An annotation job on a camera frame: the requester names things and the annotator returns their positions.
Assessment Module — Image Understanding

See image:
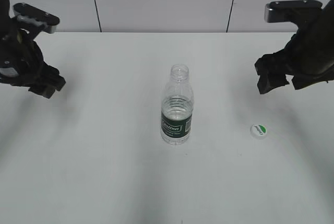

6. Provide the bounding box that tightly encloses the white green bottle cap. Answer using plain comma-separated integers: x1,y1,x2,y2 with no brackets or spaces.
250,124,268,139

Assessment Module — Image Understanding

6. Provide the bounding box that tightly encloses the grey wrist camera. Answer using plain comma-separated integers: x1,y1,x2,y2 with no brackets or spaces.
13,3,60,34
264,0,323,23

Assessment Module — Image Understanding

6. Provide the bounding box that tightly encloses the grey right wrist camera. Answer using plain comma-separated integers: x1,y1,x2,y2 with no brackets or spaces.
264,0,323,23

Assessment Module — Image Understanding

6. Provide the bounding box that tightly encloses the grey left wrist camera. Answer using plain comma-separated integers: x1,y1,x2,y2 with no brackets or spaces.
13,3,60,34

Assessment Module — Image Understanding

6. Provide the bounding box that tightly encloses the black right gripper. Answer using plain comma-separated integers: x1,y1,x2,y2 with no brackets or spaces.
255,12,333,95

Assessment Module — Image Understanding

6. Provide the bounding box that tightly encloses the clear cestbon water bottle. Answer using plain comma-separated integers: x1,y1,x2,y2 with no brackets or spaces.
160,64,194,145

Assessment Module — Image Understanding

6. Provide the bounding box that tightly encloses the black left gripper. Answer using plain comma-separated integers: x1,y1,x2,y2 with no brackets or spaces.
1,32,66,99

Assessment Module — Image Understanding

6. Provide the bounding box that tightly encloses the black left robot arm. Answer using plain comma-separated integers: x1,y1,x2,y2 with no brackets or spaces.
1,0,66,99

